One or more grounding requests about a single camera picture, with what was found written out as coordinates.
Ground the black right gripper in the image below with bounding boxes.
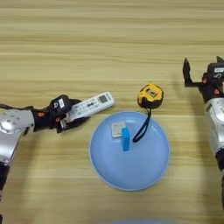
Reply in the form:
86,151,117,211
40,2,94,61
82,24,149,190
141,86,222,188
182,56,224,103

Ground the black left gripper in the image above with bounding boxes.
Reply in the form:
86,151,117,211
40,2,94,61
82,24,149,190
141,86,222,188
31,99,88,134

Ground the white remote control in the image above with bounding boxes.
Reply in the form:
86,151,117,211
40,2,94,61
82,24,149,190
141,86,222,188
66,91,116,122

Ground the blue rectangular block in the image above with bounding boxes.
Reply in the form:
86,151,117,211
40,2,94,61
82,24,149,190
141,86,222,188
121,127,131,152

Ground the left gripper labelled black box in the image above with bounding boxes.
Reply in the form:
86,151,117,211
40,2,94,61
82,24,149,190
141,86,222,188
48,94,73,116

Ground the small silver square box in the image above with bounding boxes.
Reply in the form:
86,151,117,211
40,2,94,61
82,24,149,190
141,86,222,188
110,122,127,138

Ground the yellow black tape measure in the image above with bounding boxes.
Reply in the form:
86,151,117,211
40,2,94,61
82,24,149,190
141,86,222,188
132,81,165,144

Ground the light blue round plate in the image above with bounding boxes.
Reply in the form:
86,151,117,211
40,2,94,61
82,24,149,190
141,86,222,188
89,110,171,192

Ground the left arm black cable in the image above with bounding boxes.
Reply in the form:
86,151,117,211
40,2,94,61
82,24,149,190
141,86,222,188
0,103,33,112

